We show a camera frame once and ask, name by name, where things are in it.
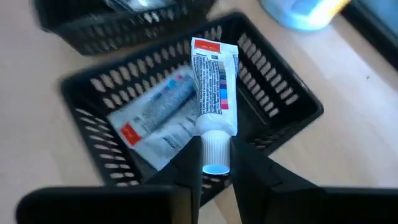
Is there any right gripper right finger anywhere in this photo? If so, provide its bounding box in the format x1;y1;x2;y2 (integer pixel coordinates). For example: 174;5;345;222
229;136;398;224

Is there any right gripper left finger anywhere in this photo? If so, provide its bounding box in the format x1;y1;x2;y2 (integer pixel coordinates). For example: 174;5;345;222
14;135;205;224

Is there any white toothpaste tube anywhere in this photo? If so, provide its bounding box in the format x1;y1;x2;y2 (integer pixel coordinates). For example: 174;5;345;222
136;118;203;171
107;67;200;147
190;36;240;175

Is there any black plastic basket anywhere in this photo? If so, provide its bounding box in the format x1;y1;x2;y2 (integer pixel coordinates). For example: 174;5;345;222
32;0;217;56
58;11;325;208

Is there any white wipes canister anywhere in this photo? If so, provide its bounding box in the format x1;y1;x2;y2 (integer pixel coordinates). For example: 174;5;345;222
257;0;354;32

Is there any black table edge rail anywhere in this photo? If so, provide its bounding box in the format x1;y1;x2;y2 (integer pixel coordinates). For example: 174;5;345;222
340;0;398;71

